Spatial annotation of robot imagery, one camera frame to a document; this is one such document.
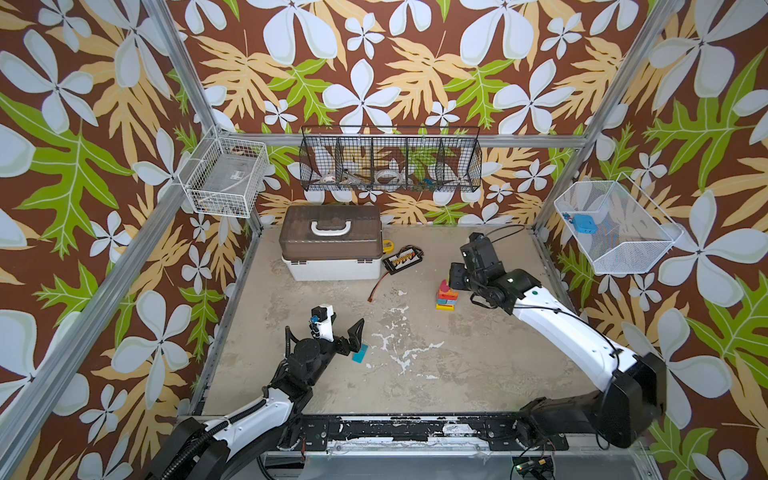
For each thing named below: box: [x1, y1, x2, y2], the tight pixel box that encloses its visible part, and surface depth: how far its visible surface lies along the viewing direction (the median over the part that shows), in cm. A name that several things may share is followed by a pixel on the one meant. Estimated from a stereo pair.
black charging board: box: [383, 245, 424, 275], surface depth 110 cm
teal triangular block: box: [352, 344, 368, 364], surface depth 88 cm
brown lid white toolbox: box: [279, 205, 383, 281], surface depth 95 cm
